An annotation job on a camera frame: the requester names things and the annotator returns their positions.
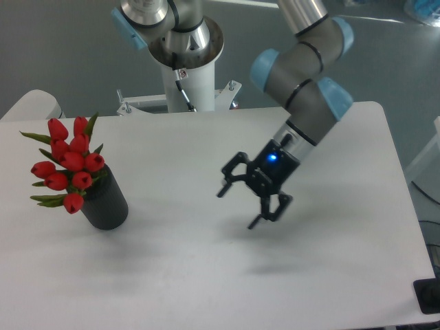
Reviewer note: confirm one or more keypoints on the red tulip bouquet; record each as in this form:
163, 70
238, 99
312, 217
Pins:
71, 168

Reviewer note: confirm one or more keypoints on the white rounded side table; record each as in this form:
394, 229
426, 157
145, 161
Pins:
34, 105

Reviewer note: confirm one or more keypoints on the blue plastic bag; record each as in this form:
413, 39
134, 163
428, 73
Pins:
425, 11

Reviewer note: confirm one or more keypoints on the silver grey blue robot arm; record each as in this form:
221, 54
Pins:
293, 78

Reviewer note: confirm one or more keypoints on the black ribbed cylindrical vase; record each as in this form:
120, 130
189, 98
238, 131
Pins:
105, 206

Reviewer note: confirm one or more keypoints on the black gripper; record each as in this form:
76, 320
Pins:
271, 172

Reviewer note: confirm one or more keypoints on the black device at table corner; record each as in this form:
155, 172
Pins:
427, 293

